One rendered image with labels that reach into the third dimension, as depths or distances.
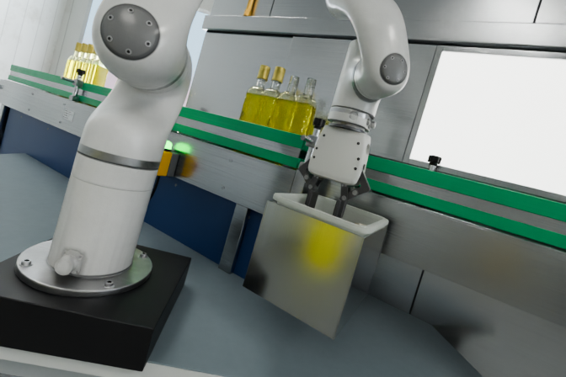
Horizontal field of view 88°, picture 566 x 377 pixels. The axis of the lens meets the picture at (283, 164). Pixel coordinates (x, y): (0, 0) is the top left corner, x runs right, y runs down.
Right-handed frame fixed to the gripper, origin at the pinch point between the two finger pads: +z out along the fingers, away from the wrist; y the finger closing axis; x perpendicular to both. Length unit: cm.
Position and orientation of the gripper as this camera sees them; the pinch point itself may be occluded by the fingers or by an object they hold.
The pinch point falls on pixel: (324, 205)
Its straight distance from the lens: 57.4
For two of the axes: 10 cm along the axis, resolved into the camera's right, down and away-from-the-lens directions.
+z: -2.8, 9.6, 0.4
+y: -8.5, -2.6, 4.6
